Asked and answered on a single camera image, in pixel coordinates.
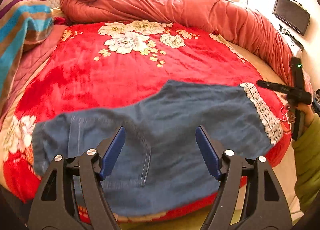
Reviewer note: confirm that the black flat screen monitor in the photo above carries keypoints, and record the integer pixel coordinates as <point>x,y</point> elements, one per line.
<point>292,15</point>

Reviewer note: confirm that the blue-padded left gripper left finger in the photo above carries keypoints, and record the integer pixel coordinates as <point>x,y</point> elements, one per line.
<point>54,205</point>

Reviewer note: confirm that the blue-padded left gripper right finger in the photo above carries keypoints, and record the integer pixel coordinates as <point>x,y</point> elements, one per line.
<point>265,205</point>

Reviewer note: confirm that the striped blue brown towel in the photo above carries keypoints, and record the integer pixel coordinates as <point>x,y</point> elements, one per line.
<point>24,24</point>

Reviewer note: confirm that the blue denim pants lace hem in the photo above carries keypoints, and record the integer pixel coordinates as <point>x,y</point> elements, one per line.
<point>160,167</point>

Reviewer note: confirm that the pink quilted pillow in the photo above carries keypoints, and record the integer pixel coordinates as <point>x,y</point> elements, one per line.
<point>31,61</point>

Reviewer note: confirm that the rolled dusty red duvet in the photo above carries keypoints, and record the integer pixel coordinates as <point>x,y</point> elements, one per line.
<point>242,26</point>

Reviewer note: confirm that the red floral blanket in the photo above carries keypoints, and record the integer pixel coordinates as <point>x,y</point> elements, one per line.
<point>114,65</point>

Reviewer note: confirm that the green fleece sleeve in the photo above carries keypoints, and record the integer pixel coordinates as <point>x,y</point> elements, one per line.
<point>307,159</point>

